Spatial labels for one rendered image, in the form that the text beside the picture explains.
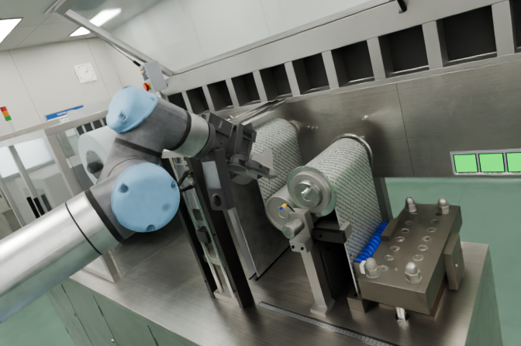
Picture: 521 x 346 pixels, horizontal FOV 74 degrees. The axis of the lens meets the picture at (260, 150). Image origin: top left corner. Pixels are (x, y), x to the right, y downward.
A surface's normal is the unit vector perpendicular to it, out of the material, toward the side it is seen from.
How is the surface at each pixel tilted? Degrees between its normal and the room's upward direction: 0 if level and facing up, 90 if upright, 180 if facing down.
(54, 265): 103
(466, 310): 0
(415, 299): 90
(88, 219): 66
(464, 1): 90
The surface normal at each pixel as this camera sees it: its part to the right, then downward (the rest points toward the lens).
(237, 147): 0.74, -0.06
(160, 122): 0.69, 0.17
